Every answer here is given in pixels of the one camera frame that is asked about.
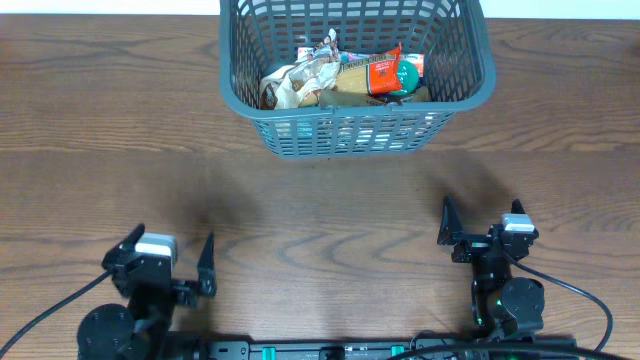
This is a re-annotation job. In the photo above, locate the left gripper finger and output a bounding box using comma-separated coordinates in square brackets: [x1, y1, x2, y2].
[197, 232, 217, 297]
[119, 223, 145, 252]

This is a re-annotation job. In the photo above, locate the green lid jar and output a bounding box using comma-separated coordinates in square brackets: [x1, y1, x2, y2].
[393, 60, 421, 96]

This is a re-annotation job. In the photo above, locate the spaghetti pasta packet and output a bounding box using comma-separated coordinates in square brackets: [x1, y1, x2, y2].
[327, 44, 404, 95]

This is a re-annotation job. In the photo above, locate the gold foil snack bag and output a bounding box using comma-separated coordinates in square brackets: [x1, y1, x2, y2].
[318, 87, 431, 108]

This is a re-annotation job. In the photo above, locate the white tan pouch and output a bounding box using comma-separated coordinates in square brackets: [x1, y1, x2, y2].
[259, 28, 341, 110]

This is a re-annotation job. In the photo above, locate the colourful tissue pack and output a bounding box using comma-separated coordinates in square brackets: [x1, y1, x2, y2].
[297, 47, 425, 77]

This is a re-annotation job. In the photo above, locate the teal snack packet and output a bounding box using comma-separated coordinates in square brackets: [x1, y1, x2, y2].
[274, 121, 314, 146]

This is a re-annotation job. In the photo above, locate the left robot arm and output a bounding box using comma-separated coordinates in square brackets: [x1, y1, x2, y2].
[76, 224, 217, 359]

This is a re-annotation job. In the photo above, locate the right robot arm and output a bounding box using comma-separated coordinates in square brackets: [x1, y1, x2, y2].
[437, 196, 545, 341]

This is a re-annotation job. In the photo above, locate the grey plastic basket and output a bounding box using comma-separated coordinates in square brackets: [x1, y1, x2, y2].
[219, 0, 496, 158]

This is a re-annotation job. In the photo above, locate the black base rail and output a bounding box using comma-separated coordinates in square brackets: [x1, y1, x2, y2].
[193, 333, 556, 360]

